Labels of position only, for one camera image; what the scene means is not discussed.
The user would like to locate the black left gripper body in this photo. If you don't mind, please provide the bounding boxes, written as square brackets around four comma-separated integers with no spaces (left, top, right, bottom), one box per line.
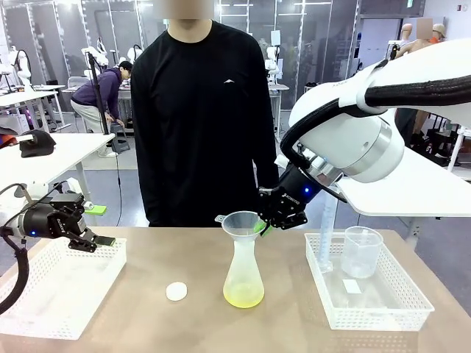
[21,202,88,240]

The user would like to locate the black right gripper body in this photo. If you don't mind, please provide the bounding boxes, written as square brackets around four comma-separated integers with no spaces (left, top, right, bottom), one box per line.
[274,163,325,215]

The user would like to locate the clear plastic funnel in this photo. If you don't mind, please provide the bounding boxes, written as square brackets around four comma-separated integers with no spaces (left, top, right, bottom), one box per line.
[214,210,264,242]

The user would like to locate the clear graduated cylinder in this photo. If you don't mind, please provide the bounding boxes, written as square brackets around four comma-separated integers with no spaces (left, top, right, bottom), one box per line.
[318,194,338,274]

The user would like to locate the white perforated plastic basket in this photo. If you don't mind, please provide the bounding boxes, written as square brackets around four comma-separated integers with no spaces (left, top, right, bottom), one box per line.
[0,237,127,340]
[304,232,436,331]

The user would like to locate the clear measuring beaker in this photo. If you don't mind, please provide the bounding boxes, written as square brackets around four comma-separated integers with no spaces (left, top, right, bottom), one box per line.
[340,225,384,279]

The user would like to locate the translucent conical flask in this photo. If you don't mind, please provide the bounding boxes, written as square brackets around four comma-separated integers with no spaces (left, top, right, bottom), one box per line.
[222,235,266,309]

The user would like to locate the white round flask cap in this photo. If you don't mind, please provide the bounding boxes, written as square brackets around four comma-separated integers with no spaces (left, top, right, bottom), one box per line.
[166,281,188,302]

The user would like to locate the person's right forearm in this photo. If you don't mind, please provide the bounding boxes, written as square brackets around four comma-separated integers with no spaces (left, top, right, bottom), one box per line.
[141,165,165,228]

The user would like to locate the person's left forearm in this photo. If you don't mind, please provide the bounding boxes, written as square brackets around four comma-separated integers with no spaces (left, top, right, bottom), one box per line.
[253,154,280,190]

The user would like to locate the white table with cap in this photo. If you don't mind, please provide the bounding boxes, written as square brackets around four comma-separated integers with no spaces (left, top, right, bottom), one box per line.
[0,132,116,229]

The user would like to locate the grey plastic stool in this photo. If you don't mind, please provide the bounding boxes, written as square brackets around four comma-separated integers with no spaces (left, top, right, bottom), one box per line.
[110,122,130,154]

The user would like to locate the black baseball cap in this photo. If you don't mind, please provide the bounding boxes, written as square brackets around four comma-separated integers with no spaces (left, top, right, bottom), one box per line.
[18,129,57,159]

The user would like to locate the red orange object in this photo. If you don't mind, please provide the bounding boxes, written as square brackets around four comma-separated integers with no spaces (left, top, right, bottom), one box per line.
[0,126,18,149]

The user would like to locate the person in black sweater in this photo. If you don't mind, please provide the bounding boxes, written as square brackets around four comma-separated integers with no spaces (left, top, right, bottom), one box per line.
[130,0,280,228]

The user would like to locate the person in purple hoodie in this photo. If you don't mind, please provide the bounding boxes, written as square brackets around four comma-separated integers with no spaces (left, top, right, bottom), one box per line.
[70,60,134,135]

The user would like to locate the white background desk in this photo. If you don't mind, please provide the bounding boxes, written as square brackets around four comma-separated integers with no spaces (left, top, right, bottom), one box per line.
[0,84,73,134]

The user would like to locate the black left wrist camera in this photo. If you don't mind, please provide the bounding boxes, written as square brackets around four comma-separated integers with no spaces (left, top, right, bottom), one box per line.
[49,193,86,213]

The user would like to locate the thin black hanging cable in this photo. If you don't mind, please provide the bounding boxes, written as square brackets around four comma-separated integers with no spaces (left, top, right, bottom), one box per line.
[113,145,124,226]

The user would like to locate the black camera tripod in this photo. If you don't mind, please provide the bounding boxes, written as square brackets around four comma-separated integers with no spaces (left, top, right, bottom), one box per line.
[85,51,111,135]

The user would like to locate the black right arm cable sleeve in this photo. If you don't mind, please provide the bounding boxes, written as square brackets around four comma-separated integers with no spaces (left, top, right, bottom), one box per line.
[280,75,471,170]

